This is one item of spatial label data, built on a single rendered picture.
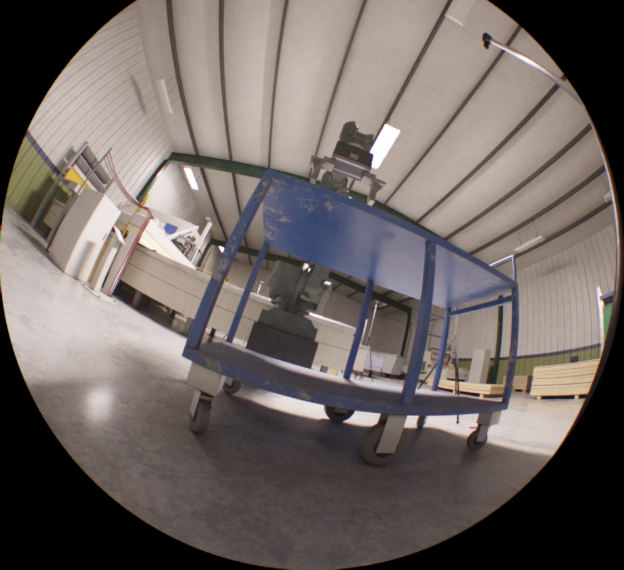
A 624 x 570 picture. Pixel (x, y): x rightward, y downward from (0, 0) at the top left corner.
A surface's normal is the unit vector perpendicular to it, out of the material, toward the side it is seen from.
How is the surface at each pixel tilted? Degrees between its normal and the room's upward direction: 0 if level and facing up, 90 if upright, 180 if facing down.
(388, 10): 176
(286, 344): 90
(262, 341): 90
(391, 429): 90
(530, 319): 90
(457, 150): 172
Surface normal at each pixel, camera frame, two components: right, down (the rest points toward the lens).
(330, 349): 0.18, -0.34
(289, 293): -0.02, 0.22
